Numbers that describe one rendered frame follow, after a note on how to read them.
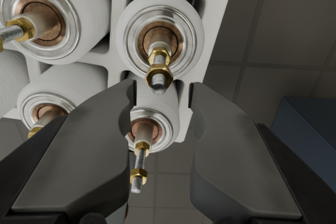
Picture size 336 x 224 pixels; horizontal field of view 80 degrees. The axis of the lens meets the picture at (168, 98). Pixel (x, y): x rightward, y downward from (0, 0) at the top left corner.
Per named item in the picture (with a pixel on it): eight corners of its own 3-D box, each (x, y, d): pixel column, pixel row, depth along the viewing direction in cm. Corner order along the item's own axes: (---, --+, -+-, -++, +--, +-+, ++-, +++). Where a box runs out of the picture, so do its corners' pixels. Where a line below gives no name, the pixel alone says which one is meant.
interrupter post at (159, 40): (144, 46, 21) (141, 57, 19) (156, 27, 20) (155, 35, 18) (163, 58, 22) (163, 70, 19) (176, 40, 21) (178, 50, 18)
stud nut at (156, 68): (146, 85, 15) (145, 91, 14) (144, 63, 14) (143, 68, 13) (172, 85, 15) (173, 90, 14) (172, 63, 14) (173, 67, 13)
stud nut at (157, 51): (149, 66, 18) (148, 70, 17) (147, 47, 17) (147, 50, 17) (171, 66, 18) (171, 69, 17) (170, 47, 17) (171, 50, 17)
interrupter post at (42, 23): (55, 37, 21) (38, 46, 18) (30, 29, 21) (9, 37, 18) (56, 13, 20) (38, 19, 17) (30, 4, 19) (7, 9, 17)
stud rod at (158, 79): (154, 56, 19) (151, 96, 13) (154, 46, 19) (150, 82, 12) (165, 56, 19) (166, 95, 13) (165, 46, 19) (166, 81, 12)
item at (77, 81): (109, 93, 45) (79, 154, 29) (66, 73, 42) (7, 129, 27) (126, 56, 40) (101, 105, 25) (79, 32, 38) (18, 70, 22)
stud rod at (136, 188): (140, 134, 25) (131, 188, 19) (148, 135, 26) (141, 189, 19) (139, 140, 26) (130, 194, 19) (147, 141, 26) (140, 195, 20)
